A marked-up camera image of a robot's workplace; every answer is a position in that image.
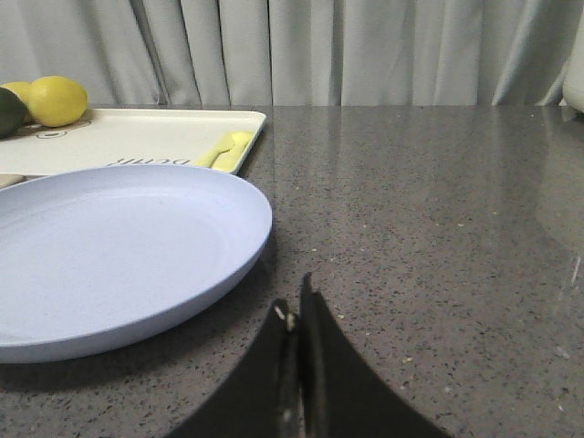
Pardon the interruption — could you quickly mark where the yellow lemon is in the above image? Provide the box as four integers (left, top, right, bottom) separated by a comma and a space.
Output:
27, 76, 89, 128
1, 81, 33, 124

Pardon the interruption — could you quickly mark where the dark green lime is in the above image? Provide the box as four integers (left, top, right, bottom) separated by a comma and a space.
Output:
0, 88, 27, 139

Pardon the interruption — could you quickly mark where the light blue plate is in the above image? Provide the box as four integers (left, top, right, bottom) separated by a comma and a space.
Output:
1, 165, 272, 363

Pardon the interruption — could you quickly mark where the white appliance at edge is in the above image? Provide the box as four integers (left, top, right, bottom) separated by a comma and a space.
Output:
562, 57, 583, 112

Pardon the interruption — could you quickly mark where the cream serving tray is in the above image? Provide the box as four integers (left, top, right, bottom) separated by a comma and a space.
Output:
1, 109, 266, 176

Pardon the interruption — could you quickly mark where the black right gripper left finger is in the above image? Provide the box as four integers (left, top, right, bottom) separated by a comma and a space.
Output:
169, 299, 299, 437

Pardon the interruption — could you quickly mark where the grey curtain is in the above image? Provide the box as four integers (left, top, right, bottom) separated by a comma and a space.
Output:
1, 1, 583, 107

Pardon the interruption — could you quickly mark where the yellow-green plastic spoon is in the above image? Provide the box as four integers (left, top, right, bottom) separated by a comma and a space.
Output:
193, 131, 253, 172

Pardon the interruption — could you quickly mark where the yellow-green plastic fork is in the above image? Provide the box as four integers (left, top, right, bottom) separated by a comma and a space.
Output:
212, 137, 249, 172

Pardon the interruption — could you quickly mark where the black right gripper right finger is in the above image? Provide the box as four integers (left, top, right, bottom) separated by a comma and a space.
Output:
299, 274, 447, 437

